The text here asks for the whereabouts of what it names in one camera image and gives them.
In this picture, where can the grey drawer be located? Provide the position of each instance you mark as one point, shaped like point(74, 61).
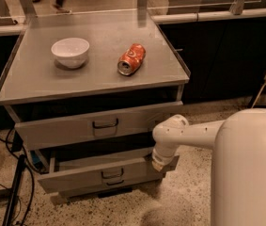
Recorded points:
point(68, 130)
point(105, 190)
point(114, 168)

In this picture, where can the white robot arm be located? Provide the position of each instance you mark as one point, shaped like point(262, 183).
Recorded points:
point(238, 167)

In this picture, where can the grey top drawer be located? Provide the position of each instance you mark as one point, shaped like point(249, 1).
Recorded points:
point(68, 130)

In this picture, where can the black floor stand bar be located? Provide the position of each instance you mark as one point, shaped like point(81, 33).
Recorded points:
point(14, 191)

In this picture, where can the white ceramic bowl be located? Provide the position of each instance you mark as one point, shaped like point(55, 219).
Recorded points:
point(71, 52)

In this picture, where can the grey bottom drawer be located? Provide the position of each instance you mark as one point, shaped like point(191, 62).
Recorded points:
point(105, 190)

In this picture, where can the crushed orange soda can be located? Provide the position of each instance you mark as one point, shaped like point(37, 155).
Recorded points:
point(131, 60)

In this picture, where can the grey metal drawer cabinet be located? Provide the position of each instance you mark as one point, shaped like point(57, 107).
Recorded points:
point(37, 87)

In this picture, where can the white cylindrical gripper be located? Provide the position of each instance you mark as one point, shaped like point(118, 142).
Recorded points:
point(161, 159)

